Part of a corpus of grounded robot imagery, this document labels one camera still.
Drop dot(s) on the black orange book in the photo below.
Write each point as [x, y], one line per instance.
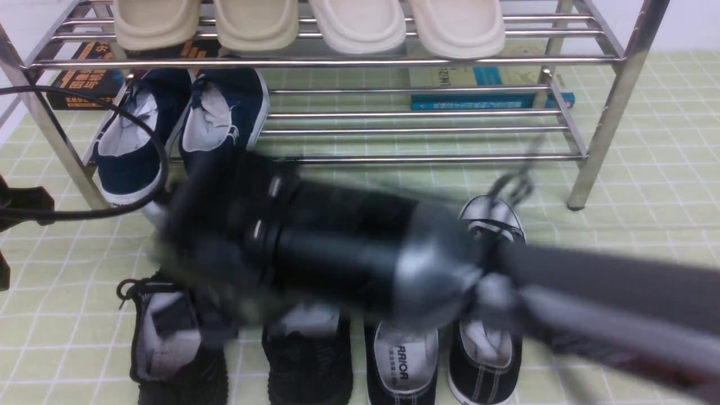
[105, 84]

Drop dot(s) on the navy canvas sneaker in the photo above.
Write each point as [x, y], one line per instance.
[228, 109]
[128, 165]

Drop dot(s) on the teal book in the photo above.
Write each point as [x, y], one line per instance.
[477, 88]

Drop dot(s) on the beige slipper far left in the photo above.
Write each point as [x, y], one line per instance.
[149, 25]

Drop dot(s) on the black canvas sneaker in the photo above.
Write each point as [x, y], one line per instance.
[484, 363]
[402, 367]

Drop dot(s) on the black knit sneaker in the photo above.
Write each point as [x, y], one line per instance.
[168, 360]
[309, 353]

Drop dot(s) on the cream slipper far right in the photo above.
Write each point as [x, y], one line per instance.
[460, 29]

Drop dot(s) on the stainless steel shoe rack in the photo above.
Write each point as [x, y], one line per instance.
[590, 73]

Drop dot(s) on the green checkered cloth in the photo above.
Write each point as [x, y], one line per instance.
[66, 341]

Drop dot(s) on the left navy canvas sneaker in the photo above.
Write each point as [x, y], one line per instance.
[128, 165]

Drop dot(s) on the cream slipper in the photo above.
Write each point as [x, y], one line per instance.
[360, 27]
[460, 29]

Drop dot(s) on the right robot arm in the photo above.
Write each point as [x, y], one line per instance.
[413, 263]

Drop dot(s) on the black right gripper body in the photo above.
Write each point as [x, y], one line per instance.
[212, 236]

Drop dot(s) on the left black canvas sneaker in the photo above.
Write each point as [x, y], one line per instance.
[402, 367]

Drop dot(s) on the right black canvas sneaker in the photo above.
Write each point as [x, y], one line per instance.
[484, 363]

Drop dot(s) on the right navy canvas sneaker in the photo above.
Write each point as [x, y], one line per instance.
[228, 109]

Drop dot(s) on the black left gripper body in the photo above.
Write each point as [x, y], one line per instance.
[32, 198]

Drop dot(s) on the beige slipper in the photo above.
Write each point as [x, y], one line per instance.
[149, 25]
[256, 25]

